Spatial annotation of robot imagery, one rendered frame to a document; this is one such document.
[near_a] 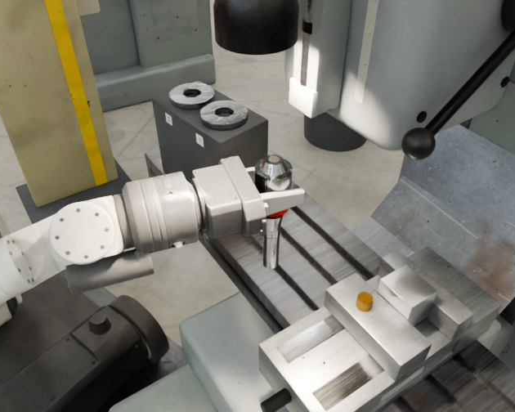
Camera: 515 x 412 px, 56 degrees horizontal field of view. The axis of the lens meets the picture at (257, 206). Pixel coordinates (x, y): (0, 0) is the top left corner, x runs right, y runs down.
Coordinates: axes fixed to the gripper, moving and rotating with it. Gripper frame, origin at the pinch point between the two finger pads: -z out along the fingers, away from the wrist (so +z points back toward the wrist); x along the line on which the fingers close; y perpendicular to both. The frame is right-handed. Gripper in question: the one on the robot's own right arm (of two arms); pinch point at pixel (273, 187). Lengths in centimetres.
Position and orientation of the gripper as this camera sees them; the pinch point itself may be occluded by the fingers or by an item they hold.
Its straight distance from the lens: 62.1
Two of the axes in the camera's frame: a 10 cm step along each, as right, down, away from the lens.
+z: -9.4, 2.2, -2.5
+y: 0.0, 7.5, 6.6
